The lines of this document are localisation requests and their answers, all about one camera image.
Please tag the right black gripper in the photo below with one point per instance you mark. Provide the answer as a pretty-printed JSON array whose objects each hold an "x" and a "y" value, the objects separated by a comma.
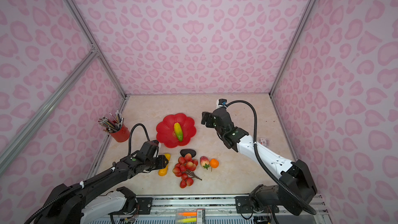
[{"x": 204, "y": 118}]

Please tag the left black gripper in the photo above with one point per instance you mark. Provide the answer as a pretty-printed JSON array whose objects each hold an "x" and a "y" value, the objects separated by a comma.
[{"x": 163, "y": 162}]

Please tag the yellow fake banana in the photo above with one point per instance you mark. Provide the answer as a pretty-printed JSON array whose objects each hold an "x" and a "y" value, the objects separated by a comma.
[{"x": 163, "y": 172}]

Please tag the dark fake avocado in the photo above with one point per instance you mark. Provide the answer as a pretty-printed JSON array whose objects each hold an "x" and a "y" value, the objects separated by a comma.
[{"x": 184, "y": 152}]

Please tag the red fake grape bunch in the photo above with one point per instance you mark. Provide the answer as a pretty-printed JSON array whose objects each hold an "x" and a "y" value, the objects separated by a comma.
[{"x": 185, "y": 170}]

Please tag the red fake strawberry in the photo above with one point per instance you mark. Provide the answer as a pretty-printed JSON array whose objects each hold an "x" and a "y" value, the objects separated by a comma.
[{"x": 204, "y": 162}]

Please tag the orange fake tangerine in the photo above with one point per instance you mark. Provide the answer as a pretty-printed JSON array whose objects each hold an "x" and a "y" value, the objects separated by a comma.
[{"x": 214, "y": 163}]

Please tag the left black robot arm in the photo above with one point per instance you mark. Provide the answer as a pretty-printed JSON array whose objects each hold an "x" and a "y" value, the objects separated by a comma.
[{"x": 85, "y": 201}]

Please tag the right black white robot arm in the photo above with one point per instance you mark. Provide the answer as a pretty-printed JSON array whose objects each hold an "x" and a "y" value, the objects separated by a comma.
[{"x": 294, "y": 187}]

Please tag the red flower-shaped fruit bowl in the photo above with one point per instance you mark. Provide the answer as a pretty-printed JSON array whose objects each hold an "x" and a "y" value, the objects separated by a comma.
[{"x": 165, "y": 130}]

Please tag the small pink card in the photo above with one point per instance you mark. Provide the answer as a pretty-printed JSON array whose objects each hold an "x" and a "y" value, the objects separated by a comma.
[{"x": 264, "y": 142}]

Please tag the clear marker box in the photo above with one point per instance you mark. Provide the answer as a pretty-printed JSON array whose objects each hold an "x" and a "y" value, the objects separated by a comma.
[{"x": 191, "y": 216}]

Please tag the diagonal aluminium strut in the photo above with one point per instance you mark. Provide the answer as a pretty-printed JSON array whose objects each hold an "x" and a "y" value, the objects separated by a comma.
[{"x": 21, "y": 140}]

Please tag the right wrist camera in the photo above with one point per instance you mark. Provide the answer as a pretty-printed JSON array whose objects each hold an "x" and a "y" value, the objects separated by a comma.
[{"x": 222, "y": 103}]

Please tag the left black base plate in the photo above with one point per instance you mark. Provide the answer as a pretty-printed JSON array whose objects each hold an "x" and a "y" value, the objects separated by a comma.
[{"x": 144, "y": 205}]

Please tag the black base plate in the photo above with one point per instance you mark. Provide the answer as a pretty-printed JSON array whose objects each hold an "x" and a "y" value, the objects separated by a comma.
[
  {"x": 245, "y": 205},
  {"x": 144, "y": 205}
]

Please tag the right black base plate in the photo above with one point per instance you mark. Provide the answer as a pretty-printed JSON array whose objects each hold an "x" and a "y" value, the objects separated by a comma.
[{"x": 245, "y": 205}]

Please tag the aluminium front rail frame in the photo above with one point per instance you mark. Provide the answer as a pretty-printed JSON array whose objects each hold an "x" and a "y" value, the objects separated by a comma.
[{"x": 219, "y": 209}]

